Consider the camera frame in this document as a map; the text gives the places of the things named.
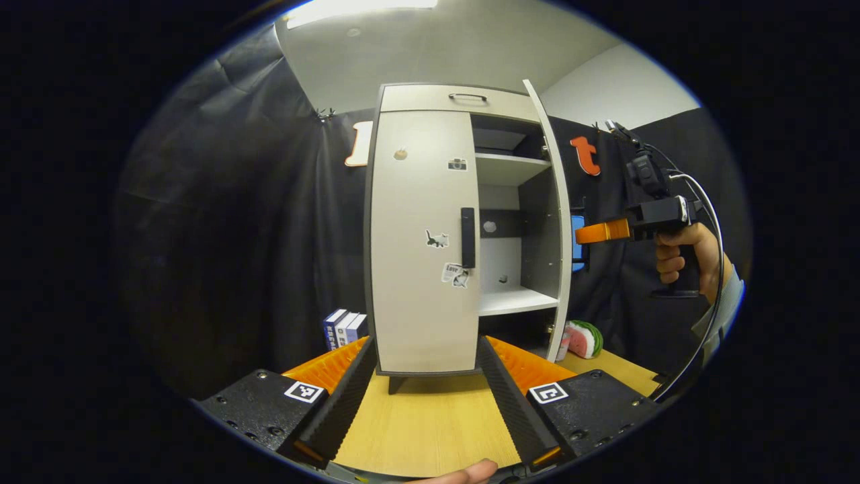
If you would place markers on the black backdrop cloth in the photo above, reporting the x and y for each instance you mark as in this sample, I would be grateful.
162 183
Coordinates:
235 235

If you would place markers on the white cabinet shelf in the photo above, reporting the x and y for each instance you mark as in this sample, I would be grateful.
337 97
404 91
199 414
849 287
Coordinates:
504 168
514 300

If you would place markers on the watermelon slice toy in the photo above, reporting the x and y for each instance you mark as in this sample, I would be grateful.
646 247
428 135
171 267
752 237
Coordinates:
586 339

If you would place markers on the metal door hinge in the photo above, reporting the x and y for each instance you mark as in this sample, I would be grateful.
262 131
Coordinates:
544 151

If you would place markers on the white cabinet door camera sticker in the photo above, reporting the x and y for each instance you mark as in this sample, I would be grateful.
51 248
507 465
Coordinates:
410 235

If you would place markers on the blue and white book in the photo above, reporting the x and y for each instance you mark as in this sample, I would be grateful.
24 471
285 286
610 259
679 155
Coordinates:
356 326
332 326
345 328

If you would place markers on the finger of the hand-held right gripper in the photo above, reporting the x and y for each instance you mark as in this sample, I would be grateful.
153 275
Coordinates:
601 231

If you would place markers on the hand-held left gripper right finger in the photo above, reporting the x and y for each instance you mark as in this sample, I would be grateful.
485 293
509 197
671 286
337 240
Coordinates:
507 396

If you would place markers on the double-door shoe cabinet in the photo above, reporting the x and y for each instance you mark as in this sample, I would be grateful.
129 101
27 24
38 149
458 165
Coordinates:
537 228

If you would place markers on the white cabinet drawer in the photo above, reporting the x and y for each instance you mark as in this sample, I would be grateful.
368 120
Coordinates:
430 99

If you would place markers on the white cabinet door cherry sticker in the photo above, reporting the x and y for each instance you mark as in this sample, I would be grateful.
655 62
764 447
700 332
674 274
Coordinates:
561 202

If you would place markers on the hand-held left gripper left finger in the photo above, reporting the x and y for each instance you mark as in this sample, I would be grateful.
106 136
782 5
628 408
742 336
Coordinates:
346 396

